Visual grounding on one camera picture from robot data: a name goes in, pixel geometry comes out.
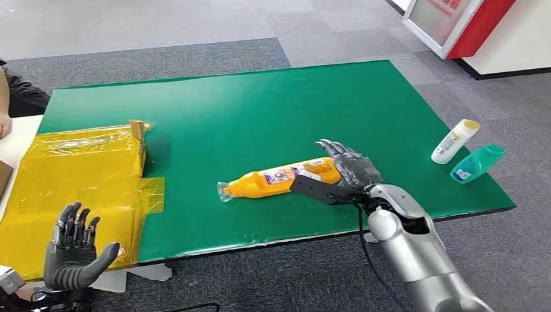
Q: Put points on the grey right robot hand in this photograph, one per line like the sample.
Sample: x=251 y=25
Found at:
x=355 y=168

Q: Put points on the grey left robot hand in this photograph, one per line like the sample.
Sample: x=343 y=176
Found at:
x=71 y=258

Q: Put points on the orange plastic bottle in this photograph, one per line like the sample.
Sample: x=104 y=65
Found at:
x=275 y=177

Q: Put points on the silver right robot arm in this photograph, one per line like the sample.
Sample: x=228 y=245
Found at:
x=413 y=249

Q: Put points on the white bottle with yellow cap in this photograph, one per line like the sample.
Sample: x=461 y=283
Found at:
x=454 y=142

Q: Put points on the teal translucent bottle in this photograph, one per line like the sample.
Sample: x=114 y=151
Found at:
x=475 y=164

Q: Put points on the white table foot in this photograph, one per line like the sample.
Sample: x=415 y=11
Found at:
x=137 y=275
x=370 y=237

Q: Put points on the yellow taped cardboard box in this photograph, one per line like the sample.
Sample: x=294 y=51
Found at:
x=73 y=172

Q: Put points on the green table mat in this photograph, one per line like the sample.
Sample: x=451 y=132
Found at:
x=275 y=116

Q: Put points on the brown flat board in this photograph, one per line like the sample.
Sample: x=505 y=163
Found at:
x=4 y=178

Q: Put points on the person's hand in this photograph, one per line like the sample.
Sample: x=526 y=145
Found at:
x=4 y=125

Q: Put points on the red and white cabinet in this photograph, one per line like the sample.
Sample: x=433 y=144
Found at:
x=456 y=21

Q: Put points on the black right wrist camera bracket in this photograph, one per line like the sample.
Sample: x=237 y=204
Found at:
x=323 y=189

